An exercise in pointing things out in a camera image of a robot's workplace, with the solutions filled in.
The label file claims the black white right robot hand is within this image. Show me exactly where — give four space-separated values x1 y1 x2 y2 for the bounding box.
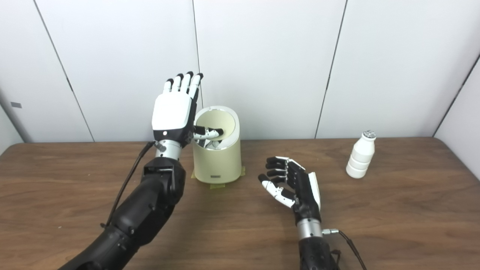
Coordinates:
258 156 322 225

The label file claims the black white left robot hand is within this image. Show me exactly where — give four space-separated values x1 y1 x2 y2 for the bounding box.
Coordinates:
151 71 224 149

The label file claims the round cream bin lid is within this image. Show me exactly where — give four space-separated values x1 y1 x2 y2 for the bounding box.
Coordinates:
196 109 236 140

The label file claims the small white plastic bottle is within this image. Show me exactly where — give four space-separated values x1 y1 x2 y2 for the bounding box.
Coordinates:
345 130 377 179

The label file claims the cream-colored cylindrical bin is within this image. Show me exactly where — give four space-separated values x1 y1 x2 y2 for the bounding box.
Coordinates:
192 106 242 184

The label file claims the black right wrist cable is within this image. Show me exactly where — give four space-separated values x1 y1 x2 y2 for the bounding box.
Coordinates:
322 229 368 270

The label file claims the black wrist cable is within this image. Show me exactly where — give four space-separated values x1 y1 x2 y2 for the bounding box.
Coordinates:
322 229 368 270
100 141 156 228

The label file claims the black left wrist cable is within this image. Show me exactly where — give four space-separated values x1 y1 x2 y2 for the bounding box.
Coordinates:
100 141 156 228

